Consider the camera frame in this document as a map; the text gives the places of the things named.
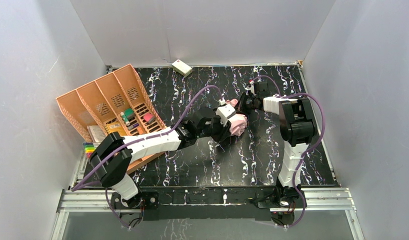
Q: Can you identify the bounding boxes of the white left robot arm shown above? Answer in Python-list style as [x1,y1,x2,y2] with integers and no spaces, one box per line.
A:
[88,106,236,200]

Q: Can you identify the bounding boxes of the black and pink folding umbrella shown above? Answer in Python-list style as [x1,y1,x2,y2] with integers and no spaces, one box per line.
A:
[226,113,248,136]

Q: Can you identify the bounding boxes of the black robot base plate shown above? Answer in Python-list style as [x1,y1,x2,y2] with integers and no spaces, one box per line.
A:
[109,186,307,224]

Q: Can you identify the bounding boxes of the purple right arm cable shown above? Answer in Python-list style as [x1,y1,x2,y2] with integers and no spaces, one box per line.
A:
[249,75,326,229]

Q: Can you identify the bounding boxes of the orange plastic desk organizer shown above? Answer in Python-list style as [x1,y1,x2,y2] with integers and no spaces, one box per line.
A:
[55,63,171,175]

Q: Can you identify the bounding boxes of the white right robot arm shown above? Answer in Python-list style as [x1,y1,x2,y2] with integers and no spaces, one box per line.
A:
[234,80,317,188]

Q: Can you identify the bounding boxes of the aluminium frame rail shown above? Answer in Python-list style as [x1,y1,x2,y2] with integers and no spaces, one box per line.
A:
[51,140,365,240]

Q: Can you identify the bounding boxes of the white paper pad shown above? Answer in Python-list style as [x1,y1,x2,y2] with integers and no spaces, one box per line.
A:
[87,125,107,143]

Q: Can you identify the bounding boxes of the pink eraser block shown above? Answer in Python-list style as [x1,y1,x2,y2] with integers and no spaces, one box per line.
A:
[142,112,156,125]

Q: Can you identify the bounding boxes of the white small box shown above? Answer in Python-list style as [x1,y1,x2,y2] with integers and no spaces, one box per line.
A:
[171,59,193,77]

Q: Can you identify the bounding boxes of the colourful marker set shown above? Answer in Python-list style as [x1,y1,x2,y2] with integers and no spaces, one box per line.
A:
[82,142,96,159]

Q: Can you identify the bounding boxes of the yellow notebook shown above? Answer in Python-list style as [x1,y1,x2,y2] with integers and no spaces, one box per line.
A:
[104,121,127,136]

